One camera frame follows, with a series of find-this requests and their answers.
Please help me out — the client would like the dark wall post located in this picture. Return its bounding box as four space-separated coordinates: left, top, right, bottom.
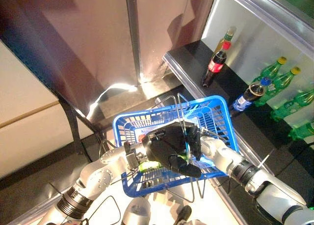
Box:
125 0 143 85

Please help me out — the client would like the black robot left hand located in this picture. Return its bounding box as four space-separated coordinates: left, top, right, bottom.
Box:
142 123 202 178

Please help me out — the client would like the black shelf board clear rail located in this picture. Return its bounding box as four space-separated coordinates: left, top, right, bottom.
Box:
162 39 314 181

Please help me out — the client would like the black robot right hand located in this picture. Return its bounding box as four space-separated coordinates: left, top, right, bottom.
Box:
187 125 203 162

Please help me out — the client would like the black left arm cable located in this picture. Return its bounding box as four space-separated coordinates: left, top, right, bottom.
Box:
85 195 123 225

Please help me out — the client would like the white floor cable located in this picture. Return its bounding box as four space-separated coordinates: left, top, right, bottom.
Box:
87 82 138 117

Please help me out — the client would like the silver robot left leg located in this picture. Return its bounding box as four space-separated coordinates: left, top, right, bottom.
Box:
121 197 152 225

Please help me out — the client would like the blue plastic shopping basket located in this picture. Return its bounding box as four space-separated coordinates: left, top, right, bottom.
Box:
112 95 240 198

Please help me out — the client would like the small yellow tea bottle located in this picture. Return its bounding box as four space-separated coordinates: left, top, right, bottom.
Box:
213 26 237 54

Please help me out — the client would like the silver robot leg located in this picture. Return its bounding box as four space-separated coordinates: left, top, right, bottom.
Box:
176 205 209 225
121 197 152 225

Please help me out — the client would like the silver robot right leg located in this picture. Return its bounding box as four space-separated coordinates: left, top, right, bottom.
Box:
176 205 209 225

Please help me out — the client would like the dark cola bottle blue label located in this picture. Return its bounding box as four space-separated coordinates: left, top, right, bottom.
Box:
228 77 272 117

